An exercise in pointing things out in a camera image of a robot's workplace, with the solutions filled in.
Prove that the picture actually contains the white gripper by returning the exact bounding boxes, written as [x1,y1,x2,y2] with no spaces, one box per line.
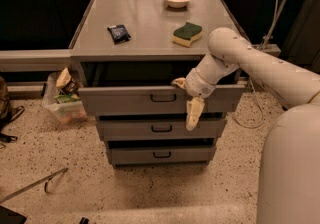
[171,68,216,131]

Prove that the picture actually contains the grey top drawer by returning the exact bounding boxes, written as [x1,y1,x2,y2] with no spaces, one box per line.
[77,61,247,117]

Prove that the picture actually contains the grey drawer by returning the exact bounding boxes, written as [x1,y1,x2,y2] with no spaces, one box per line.
[96,113,226,141]
[77,61,247,117]
[105,138,216,166]

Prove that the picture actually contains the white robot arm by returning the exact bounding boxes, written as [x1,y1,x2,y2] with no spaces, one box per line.
[173,27,320,224]

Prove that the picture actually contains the grey middle drawer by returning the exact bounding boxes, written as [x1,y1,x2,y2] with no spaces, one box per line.
[96,113,226,141]

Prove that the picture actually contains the grey bottom drawer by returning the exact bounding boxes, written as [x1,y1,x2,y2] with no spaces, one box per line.
[105,138,216,166]

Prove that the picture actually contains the grey drawer cabinet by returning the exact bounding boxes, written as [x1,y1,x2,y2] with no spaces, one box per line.
[68,0,253,169]

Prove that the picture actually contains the green yellow sponge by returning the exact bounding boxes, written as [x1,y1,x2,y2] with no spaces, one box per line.
[172,22,202,48]

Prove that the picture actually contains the dark blue snack packet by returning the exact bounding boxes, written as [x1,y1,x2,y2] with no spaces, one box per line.
[107,24,131,44]

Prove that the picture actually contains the snack bag in bin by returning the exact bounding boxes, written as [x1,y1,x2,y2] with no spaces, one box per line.
[56,68,80,95]

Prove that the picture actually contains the clear plastic bin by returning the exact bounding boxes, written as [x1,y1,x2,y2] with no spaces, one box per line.
[42,72,87,123]

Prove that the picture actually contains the metal rod on floor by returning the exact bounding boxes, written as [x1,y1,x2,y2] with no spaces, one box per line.
[0,167,68,204]

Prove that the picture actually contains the black object bottom left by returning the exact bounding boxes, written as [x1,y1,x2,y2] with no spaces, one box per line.
[0,206,27,224]

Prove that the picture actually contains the white cable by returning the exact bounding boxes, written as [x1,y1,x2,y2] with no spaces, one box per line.
[231,0,280,130]

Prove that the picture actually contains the dark bag with straps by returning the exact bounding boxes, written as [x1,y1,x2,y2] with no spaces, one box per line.
[0,76,25,148]

